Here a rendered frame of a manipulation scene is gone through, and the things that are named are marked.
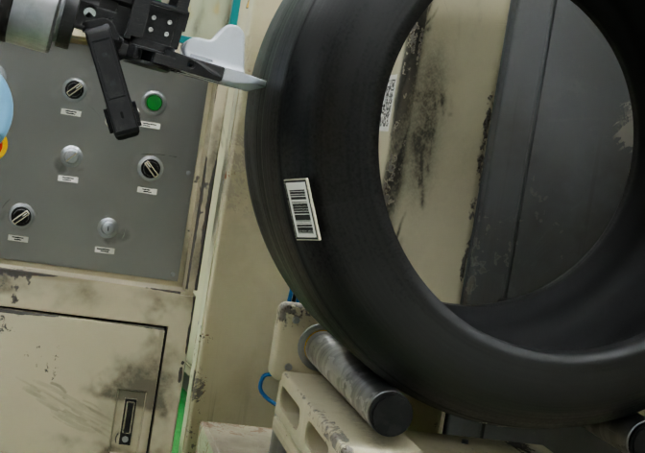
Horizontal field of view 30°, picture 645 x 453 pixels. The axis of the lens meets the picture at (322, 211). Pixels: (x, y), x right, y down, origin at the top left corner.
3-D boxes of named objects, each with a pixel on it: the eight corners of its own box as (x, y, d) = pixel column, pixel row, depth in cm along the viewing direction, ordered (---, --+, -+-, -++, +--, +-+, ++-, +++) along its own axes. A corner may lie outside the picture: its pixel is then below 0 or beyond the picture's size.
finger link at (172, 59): (226, 66, 118) (139, 40, 116) (223, 82, 118) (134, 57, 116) (221, 68, 122) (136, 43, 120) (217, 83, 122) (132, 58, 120)
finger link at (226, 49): (283, 37, 120) (194, 11, 118) (268, 95, 120) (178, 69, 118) (278, 39, 123) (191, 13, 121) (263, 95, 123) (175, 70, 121)
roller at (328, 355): (327, 321, 152) (345, 352, 153) (297, 340, 151) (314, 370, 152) (401, 384, 118) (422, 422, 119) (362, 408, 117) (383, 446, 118)
